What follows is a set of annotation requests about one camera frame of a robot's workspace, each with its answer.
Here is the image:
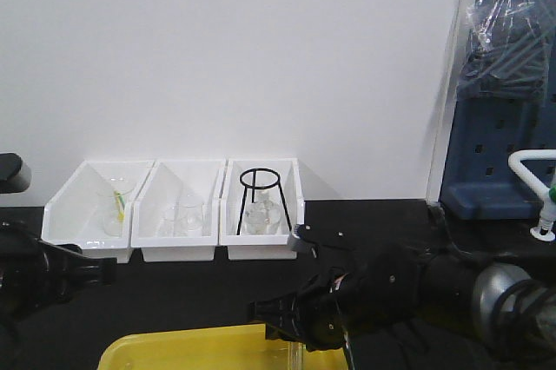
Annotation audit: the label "white storage bin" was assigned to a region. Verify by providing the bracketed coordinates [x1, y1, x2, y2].
[42, 160, 155, 264]
[131, 159, 226, 262]
[219, 158, 305, 261]

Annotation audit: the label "clear plastic bag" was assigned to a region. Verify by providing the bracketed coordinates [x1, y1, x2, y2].
[456, 0, 555, 103]

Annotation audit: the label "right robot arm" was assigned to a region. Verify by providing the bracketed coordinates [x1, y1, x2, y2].
[248, 206, 555, 367]

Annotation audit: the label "blue pegboard drying rack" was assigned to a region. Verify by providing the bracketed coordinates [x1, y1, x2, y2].
[440, 0, 555, 220]

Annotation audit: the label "clear glass flask in bin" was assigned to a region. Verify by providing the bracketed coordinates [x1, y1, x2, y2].
[244, 190, 281, 235]

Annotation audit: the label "glass funnel with yellow-green stick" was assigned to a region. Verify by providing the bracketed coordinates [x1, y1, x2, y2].
[96, 176, 136, 237]

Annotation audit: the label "left white storage bin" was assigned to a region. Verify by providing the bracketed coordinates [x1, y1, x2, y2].
[42, 160, 155, 264]

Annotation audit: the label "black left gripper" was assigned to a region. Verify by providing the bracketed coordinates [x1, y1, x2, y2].
[0, 152, 118, 345]

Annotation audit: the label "yellow plastic tray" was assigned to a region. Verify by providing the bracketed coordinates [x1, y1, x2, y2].
[97, 324, 348, 369]

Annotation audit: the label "right white storage bin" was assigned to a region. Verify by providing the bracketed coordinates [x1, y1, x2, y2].
[219, 158, 305, 261]

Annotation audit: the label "black wire tripod stand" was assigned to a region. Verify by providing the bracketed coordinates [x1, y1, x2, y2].
[235, 167, 292, 235]

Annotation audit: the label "tall clear test tube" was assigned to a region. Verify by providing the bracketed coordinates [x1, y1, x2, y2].
[287, 342, 305, 370]

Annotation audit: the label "middle white storage bin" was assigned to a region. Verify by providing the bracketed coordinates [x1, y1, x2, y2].
[131, 159, 226, 262]

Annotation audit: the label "clear glass beakers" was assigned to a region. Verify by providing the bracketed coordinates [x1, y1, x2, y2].
[159, 194, 204, 237]

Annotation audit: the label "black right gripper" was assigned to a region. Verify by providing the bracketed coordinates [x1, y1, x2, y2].
[248, 224, 425, 350]

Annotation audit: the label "white lab faucet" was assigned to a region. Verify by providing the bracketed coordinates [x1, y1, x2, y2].
[507, 149, 555, 242]

